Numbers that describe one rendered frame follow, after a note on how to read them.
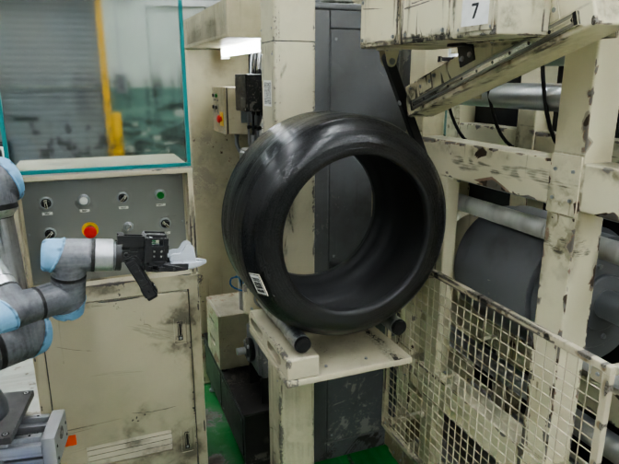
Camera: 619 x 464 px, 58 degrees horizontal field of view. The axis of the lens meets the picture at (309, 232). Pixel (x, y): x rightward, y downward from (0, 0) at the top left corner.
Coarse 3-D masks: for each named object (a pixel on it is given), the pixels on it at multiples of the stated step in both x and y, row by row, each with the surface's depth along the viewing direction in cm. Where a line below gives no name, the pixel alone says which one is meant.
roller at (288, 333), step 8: (280, 320) 154; (280, 328) 152; (288, 328) 148; (296, 328) 147; (288, 336) 146; (296, 336) 144; (304, 336) 143; (296, 344) 142; (304, 344) 143; (304, 352) 144
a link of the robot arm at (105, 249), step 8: (96, 240) 127; (104, 240) 128; (112, 240) 128; (96, 248) 125; (104, 248) 126; (112, 248) 127; (96, 256) 125; (104, 256) 126; (112, 256) 126; (96, 264) 125; (104, 264) 126; (112, 264) 127
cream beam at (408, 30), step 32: (384, 0) 150; (416, 0) 136; (448, 0) 125; (512, 0) 112; (544, 0) 115; (384, 32) 152; (416, 32) 138; (448, 32) 127; (480, 32) 117; (512, 32) 114; (544, 32) 117
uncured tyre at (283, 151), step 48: (288, 144) 130; (336, 144) 131; (384, 144) 135; (240, 192) 135; (288, 192) 129; (384, 192) 170; (432, 192) 144; (240, 240) 133; (384, 240) 173; (432, 240) 147; (288, 288) 135; (336, 288) 171; (384, 288) 164
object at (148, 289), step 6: (132, 258) 130; (126, 264) 129; (132, 264) 130; (138, 264) 131; (132, 270) 130; (138, 270) 130; (138, 276) 131; (144, 276) 131; (138, 282) 131; (144, 282) 131; (150, 282) 134; (144, 288) 132; (150, 288) 132; (156, 288) 134; (144, 294) 132; (150, 294) 132; (156, 294) 133; (150, 300) 133
